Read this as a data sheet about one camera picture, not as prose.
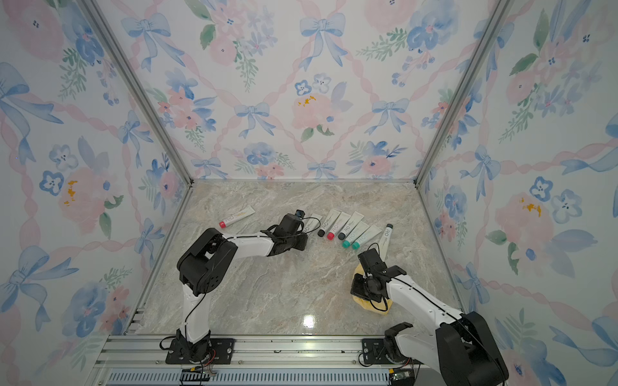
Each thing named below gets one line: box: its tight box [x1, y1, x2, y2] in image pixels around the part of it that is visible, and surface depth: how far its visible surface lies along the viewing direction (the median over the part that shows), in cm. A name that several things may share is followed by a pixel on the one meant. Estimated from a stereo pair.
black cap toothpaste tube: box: [317, 209, 341, 238], surface depth 105 cm
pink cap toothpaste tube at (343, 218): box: [326, 211, 351, 241], surface depth 105 cm
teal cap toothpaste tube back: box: [341, 220, 371, 249], surface depth 102 cm
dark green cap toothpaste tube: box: [337, 210, 365, 241], surface depth 105 cm
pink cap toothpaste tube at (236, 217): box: [218, 205, 256, 230], surface depth 106 cm
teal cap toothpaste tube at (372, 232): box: [351, 224, 383, 251], surface depth 102 cm
